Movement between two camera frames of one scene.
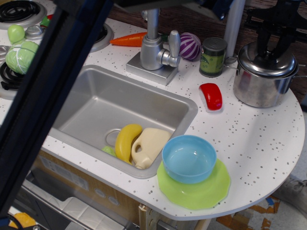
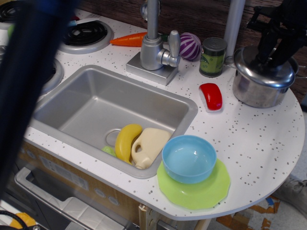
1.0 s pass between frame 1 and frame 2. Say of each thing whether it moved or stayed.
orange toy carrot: stayed
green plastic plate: stayed
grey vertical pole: stayed
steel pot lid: moved
